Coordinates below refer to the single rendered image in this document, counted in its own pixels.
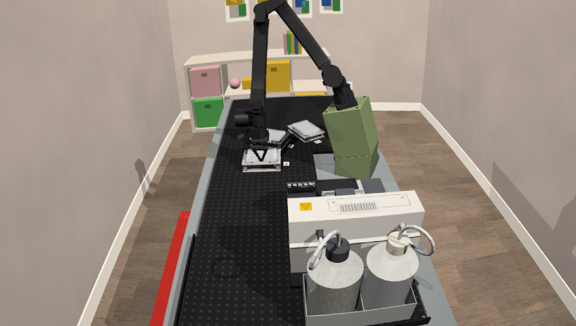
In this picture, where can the white plastic bottle with black cap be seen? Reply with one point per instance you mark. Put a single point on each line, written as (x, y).
(333, 286)

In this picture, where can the grey two-compartment bottle holder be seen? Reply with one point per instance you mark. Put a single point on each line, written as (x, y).
(361, 317)

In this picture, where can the grey curved hose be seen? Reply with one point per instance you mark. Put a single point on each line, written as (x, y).
(403, 229)

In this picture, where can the white flexible hose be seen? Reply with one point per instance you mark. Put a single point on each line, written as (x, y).
(318, 252)

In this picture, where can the black perforated breadboard table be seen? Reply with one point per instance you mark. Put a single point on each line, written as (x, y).
(239, 272)

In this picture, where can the white well plate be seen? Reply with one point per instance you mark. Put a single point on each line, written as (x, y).
(276, 135)
(270, 155)
(308, 129)

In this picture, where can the white plastic bottle with beige cap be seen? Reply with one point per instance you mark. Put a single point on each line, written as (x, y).
(389, 272)

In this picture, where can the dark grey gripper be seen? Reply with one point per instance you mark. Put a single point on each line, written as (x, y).
(264, 138)

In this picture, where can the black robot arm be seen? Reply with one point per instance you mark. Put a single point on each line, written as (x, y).
(343, 95)

